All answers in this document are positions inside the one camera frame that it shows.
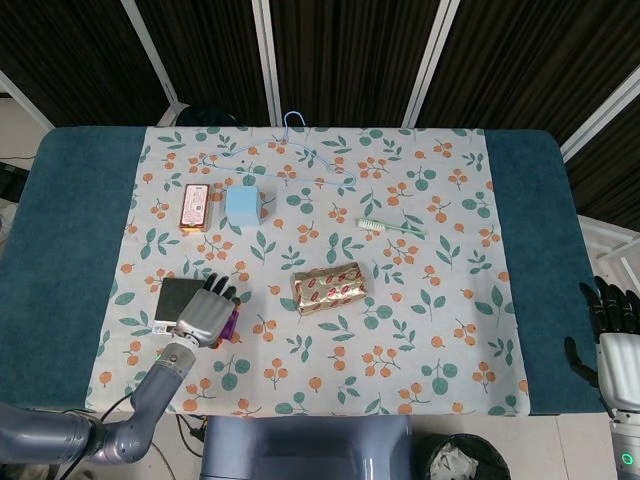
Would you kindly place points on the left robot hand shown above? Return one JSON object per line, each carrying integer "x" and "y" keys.
{"x": 207, "y": 312}

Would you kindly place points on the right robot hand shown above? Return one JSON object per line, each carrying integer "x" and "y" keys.
{"x": 612, "y": 340}

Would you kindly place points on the purple toy block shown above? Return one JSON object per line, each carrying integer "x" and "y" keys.
{"x": 230, "y": 322}

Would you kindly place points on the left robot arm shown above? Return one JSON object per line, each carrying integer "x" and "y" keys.
{"x": 115, "y": 415}

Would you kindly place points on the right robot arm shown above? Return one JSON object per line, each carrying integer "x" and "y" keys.
{"x": 627, "y": 445}

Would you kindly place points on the black rectangular box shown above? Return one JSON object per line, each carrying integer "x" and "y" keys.
{"x": 172, "y": 300}

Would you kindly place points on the red and yellow box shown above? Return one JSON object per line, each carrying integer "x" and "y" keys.
{"x": 196, "y": 207}

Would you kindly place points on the light blue cube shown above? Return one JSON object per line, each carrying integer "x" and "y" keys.
{"x": 242, "y": 205}

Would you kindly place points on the floral printed tablecloth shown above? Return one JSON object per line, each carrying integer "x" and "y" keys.
{"x": 320, "y": 270}

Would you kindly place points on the gold foil red print package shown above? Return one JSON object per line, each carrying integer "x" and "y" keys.
{"x": 330, "y": 291}

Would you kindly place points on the teal table cover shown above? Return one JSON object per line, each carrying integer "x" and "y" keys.
{"x": 60, "y": 270}

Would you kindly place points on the blue robot torso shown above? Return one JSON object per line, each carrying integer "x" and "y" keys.
{"x": 305, "y": 447}

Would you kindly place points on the white framed dark screen panel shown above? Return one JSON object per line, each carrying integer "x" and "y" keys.
{"x": 215, "y": 55}
{"x": 350, "y": 60}
{"x": 607, "y": 160}
{"x": 535, "y": 65}
{"x": 75, "y": 60}

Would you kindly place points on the black trash bin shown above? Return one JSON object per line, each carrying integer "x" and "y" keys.
{"x": 462, "y": 457}

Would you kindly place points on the black office chair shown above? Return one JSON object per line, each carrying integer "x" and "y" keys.
{"x": 207, "y": 116}

